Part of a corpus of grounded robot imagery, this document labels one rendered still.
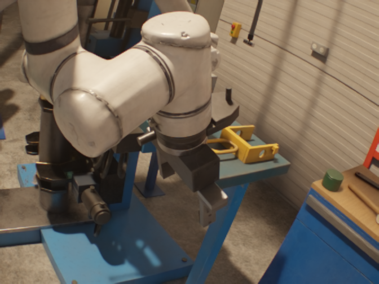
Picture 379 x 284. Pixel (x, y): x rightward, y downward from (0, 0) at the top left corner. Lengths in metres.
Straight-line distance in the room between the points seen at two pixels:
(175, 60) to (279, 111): 2.93
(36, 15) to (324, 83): 2.75
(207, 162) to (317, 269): 1.31
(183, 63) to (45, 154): 1.69
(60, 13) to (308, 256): 1.59
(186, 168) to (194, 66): 0.16
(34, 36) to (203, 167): 0.32
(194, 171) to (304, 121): 2.66
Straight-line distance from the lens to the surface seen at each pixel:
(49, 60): 0.50
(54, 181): 1.97
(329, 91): 3.02
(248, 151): 1.35
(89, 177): 1.98
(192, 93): 0.50
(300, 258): 1.85
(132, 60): 0.44
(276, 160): 1.47
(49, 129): 2.01
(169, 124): 0.53
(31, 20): 0.48
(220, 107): 0.60
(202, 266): 1.66
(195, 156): 0.58
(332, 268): 1.76
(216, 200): 0.59
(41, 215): 2.31
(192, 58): 0.47
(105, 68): 0.43
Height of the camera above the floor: 1.68
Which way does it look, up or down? 25 degrees down
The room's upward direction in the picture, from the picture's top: 16 degrees clockwise
